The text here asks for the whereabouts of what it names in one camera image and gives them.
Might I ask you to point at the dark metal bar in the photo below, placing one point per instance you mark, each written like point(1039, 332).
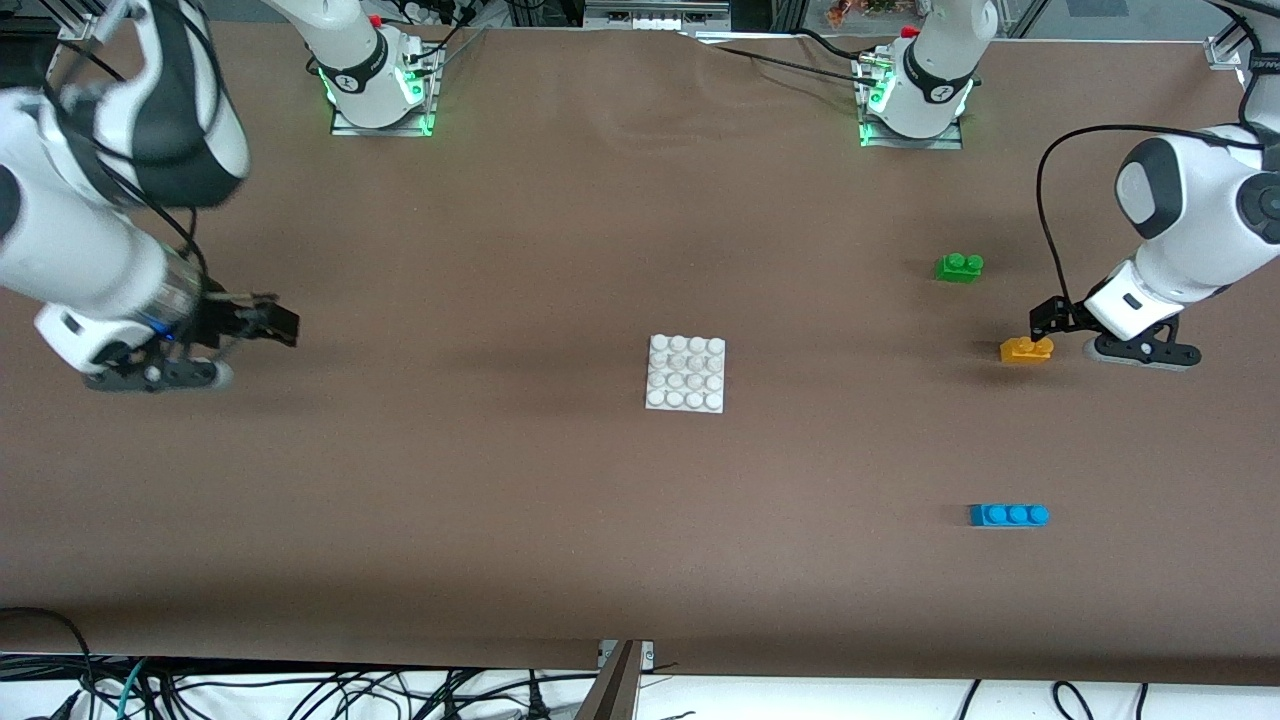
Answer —
point(610, 695)

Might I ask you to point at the brown table cover sheet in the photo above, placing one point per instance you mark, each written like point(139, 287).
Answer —
point(600, 500)

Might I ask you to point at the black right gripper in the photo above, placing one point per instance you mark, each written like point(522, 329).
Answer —
point(222, 320)

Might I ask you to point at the white studded base plate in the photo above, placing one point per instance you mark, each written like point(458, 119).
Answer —
point(686, 375)

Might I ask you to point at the green two-stud block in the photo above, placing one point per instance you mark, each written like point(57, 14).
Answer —
point(958, 268)

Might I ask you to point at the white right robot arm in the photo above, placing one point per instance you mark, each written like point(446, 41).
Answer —
point(70, 250)

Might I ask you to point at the aluminium frame profile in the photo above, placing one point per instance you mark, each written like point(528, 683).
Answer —
point(80, 20)
point(1225, 50)

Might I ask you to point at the blue three-stud block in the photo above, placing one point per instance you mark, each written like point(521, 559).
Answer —
point(1008, 516)

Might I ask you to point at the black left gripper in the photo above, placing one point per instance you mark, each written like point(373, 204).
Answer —
point(1069, 315)

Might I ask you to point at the silver metal bracket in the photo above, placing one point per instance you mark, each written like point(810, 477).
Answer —
point(645, 655)

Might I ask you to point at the white power strip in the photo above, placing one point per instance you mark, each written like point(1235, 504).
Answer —
point(650, 15)

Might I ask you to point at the yellow two-stud block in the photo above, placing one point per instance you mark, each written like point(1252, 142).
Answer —
point(1018, 351)

